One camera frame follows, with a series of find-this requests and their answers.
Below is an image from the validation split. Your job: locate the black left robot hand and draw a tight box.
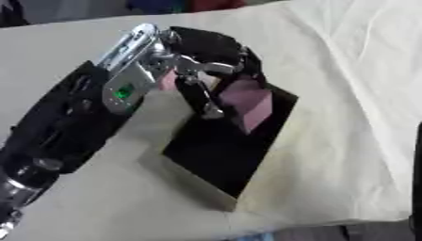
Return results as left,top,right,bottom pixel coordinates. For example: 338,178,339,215
161,25,272,121

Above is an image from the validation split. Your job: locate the pink block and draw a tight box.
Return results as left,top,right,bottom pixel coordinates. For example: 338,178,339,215
156,71,276,136

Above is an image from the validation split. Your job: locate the open box with black inside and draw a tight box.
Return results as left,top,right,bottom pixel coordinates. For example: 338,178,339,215
135,73,302,213

